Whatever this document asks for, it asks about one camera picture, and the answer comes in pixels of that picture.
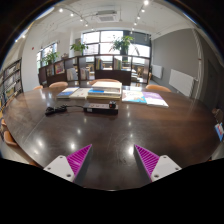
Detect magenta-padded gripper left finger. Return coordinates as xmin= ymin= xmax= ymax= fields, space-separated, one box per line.
xmin=43 ymin=143 xmax=94 ymax=187

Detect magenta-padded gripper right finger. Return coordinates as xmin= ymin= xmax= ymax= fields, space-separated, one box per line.
xmin=133 ymin=144 xmax=183 ymax=185

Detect blue white sign card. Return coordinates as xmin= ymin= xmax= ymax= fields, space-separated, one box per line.
xmin=214 ymin=122 xmax=224 ymax=143

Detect purple white book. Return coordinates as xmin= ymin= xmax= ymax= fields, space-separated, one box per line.
xmin=142 ymin=91 xmax=170 ymax=109

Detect dark grey power strip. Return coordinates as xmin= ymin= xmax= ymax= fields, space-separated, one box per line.
xmin=82 ymin=102 xmax=119 ymax=116

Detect blue cover book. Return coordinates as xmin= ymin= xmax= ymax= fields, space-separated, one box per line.
xmin=56 ymin=87 xmax=80 ymax=100

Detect white teal illustrated book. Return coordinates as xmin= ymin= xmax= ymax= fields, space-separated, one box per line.
xmin=121 ymin=89 xmax=148 ymax=105

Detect yellow cover book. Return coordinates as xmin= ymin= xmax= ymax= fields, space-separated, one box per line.
xmin=86 ymin=95 xmax=122 ymax=101

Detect thick blue white book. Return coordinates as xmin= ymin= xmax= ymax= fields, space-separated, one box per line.
xmin=87 ymin=89 xmax=123 ymax=99

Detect low dark shelf unit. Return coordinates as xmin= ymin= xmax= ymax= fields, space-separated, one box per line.
xmin=37 ymin=54 xmax=152 ymax=88

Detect large green potted plant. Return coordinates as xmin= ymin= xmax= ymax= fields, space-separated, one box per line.
xmin=109 ymin=34 xmax=135 ymax=56

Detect ceiling track spotlights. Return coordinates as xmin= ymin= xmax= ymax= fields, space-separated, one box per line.
xmin=58 ymin=0 xmax=151 ymax=28

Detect ceiling air conditioner unit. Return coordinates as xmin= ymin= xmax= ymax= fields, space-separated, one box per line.
xmin=95 ymin=9 xmax=118 ymax=24

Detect black power strip cable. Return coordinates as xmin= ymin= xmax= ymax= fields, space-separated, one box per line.
xmin=44 ymin=104 xmax=84 ymax=117

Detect large white wall radiator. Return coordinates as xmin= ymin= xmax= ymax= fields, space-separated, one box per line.
xmin=168 ymin=68 xmax=198 ymax=98

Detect small white wall radiator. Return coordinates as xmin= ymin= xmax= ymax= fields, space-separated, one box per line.
xmin=151 ymin=64 xmax=164 ymax=80

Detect tall wall bookshelf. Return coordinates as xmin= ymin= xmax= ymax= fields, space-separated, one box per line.
xmin=0 ymin=58 xmax=24 ymax=108

